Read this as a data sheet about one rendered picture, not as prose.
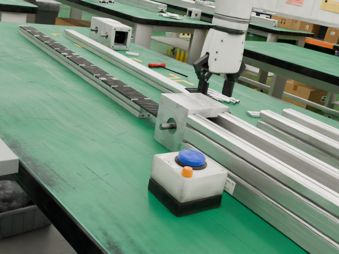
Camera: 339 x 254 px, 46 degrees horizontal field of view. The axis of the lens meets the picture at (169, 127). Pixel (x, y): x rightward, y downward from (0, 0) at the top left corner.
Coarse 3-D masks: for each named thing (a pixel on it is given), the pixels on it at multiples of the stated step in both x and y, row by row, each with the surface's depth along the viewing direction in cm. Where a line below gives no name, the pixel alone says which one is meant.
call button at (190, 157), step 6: (186, 150) 58; (192, 150) 58; (180, 156) 56; (186, 156) 56; (192, 156) 56; (198, 156) 57; (204, 156) 57; (186, 162) 55; (192, 162) 55; (198, 162) 55; (204, 162) 57
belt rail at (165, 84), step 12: (72, 36) 165; (84, 36) 162; (96, 48) 146; (108, 48) 146; (108, 60) 139; (120, 60) 133; (132, 60) 133; (132, 72) 127; (144, 72) 121; (156, 84) 116; (168, 84) 111; (180, 84) 113
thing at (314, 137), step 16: (272, 112) 81; (288, 112) 84; (272, 128) 79; (288, 128) 76; (304, 128) 75; (320, 128) 78; (304, 144) 73; (320, 144) 71; (336, 144) 69; (320, 160) 71; (336, 160) 68
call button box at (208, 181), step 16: (160, 160) 57; (176, 160) 57; (208, 160) 59; (160, 176) 57; (176, 176) 54; (192, 176) 53; (208, 176) 55; (224, 176) 57; (160, 192) 57; (176, 192) 54; (192, 192) 54; (208, 192) 56; (176, 208) 54; (192, 208) 55; (208, 208) 57
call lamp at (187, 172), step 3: (183, 168) 53; (186, 168) 53; (189, 168) 53; (183, 171) 53; (186, 171) 53; (189, 171) 53; (192, 171) 53; (183, 174) 53; (186, 174) 53; (189, 174) 53; (192, 174) 53; (189, 177) 53
